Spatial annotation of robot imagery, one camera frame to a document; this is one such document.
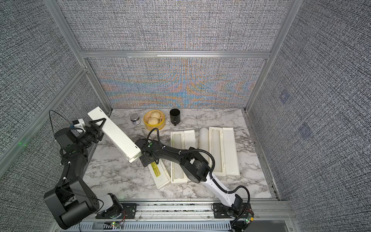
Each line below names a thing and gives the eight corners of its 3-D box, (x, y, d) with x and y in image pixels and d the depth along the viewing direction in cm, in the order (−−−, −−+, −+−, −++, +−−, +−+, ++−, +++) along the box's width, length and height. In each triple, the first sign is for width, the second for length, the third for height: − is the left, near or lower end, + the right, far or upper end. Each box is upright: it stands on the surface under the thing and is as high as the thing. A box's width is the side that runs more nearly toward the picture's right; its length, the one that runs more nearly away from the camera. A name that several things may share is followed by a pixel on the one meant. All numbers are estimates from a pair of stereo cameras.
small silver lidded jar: (131, 125, 112) (128, 120, 107) (133, 116, 118) (131, 111, 113) (139, 125, 112) (137, 120, 107) (142, 116, 118) (140, 111, 113)
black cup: (169, 127, 110) (169, 120, 103) (170, 115, 118) (170, 108, 111) (180, 127, 110) (179, 120, 103) (180, 115, 118) (180, 108, 111)
